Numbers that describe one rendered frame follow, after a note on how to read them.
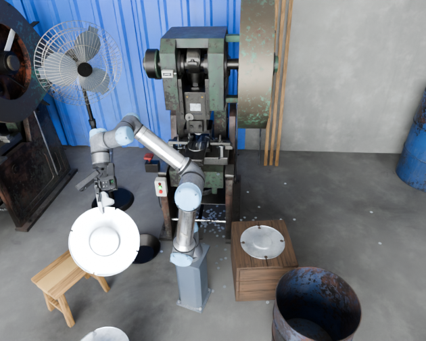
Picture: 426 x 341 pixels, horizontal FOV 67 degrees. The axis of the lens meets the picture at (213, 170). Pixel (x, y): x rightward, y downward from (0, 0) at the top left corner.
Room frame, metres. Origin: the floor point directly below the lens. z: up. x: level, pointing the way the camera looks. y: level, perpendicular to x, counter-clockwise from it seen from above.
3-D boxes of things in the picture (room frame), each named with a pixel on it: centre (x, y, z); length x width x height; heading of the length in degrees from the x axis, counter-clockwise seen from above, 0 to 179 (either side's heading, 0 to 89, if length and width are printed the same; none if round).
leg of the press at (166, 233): (2.27, 0.35, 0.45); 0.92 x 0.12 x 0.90; 174
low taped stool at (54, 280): (1.31, 0.93, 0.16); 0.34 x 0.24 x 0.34; 146
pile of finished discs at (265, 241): (1.46, -0.31, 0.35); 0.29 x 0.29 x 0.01
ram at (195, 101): (2.07, 0.10, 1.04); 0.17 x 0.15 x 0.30; 174
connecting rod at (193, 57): (2.11, 0.10, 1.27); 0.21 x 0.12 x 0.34; 174
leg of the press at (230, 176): (2.22, -0.18, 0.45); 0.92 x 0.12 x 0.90; 174
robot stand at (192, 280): (1.30, 0.15, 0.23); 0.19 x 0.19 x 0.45; 68
